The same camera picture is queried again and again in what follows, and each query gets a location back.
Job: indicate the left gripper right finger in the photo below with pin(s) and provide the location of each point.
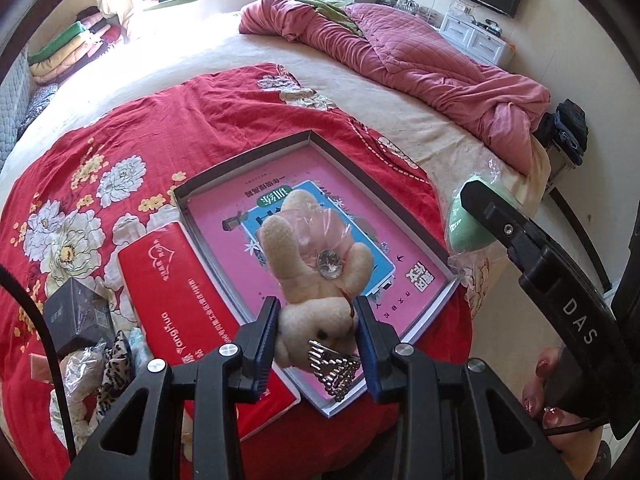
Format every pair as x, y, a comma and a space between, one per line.
457, 421

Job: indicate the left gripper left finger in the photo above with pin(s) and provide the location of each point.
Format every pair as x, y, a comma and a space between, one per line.
140, 438

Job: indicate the leopard print cloth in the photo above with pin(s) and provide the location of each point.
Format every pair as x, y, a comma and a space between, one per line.
117, 374

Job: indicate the clear plastic bag pink item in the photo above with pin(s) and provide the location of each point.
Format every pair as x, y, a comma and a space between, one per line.
82, 374

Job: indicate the green sponge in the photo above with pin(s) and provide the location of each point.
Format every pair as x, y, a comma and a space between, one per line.
463, 232

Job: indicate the beige plush bear pink dress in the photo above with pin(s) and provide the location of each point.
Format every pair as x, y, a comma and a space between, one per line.
311, 252

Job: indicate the right hand red nails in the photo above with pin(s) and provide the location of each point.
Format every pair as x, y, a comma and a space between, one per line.
578, 450

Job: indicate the red flat gift box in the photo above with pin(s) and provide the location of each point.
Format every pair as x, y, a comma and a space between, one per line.
179, 309

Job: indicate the dark grey square box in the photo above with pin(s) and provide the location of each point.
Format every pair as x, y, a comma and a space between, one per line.
78, 318

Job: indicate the pink book in tray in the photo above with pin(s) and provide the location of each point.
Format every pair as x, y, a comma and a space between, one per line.
300, 239

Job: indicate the dark clothes pile on chair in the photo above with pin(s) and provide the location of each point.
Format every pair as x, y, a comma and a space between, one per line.
566, 129

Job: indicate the beige bed sheet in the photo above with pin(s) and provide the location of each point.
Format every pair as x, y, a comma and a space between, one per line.
310, 60

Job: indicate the red floral bed cover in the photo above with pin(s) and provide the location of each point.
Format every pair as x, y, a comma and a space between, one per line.
301, 443

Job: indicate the pink quilted duvet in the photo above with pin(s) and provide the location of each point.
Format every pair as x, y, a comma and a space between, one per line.
402, 52

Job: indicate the white drawer cabinet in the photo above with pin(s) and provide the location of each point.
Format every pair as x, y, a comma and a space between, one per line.
476, 42

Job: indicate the grey quilted headboard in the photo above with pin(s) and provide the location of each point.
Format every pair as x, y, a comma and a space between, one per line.
14, 99

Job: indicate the stack of folded blankets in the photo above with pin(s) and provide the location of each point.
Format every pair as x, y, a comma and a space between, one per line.
91, 35

